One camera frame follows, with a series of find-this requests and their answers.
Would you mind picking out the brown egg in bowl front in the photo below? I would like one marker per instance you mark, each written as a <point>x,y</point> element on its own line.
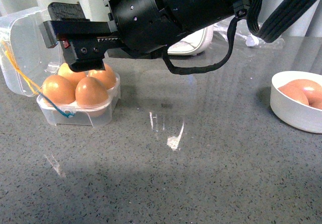
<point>317,104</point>

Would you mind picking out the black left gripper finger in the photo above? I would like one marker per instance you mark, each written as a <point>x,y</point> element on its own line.
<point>83,54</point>

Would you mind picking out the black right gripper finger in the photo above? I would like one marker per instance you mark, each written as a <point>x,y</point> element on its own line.
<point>67,21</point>

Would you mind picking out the clear plastic egg box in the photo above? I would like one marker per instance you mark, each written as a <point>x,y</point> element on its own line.
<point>26,63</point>

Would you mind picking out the brown egg in bowl back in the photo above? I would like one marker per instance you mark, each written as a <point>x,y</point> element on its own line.
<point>310,88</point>

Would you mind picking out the brown top egg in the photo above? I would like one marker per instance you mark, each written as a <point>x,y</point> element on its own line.
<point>107,76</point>

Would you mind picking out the brown egg box back left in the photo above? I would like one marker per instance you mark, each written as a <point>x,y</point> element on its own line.
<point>73,77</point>

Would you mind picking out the white round bowl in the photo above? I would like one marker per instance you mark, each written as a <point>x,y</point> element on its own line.
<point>296,114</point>

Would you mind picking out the brown egg box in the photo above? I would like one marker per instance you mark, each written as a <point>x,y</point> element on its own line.
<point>58,89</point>
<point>90,92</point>
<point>73,77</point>

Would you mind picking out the clear plastic bag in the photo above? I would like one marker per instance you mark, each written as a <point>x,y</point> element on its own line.
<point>243,37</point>

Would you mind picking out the brown egg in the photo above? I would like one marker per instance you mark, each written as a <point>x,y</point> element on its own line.
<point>107,76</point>
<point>310,88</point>
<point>317,104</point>
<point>294,93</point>

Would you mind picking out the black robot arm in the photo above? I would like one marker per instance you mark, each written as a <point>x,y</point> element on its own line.
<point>196,15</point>

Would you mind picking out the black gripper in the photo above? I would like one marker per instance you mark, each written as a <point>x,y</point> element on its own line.
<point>145,27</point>

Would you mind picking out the brown egg box front right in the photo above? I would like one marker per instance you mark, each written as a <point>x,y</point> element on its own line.
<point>90,92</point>

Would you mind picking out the brown egg box front left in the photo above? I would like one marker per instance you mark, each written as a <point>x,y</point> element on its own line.
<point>58,89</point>

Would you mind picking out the white Joyoung soy milk maker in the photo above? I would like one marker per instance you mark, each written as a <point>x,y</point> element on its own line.
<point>193,44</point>

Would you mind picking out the brown egg in bowl left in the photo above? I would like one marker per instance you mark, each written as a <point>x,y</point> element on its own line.
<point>294,93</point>

